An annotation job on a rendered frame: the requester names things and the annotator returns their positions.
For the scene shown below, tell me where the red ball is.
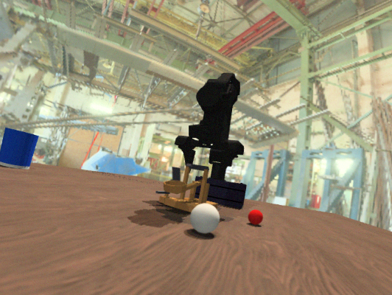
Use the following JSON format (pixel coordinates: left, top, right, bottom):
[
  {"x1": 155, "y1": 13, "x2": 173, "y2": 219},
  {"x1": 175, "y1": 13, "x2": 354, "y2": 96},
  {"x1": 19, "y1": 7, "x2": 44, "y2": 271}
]
[{"x1": 248, "y1": 210, "x2": 263, "y2": 225}]

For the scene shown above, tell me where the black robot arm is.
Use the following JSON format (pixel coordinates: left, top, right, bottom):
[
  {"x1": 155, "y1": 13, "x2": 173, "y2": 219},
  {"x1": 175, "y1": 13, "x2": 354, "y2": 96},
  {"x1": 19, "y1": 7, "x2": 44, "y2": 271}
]
[{"x1": 189, "y1": 72, "x2": 240, "y2": 180}]

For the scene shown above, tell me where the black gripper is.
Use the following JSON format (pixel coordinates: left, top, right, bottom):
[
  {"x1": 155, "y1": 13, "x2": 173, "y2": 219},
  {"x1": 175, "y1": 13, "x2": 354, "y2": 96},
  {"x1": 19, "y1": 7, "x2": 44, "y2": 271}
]
[{"x1": 175, "y1": 117, "x2": 244, "y2": 180}]

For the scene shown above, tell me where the white ball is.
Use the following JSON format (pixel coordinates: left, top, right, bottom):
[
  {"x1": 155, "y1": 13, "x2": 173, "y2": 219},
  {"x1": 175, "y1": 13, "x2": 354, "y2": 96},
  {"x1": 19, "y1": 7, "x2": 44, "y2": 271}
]
[{"x1": 190, "y1": 204, "x2": 220, "y2": 233}]

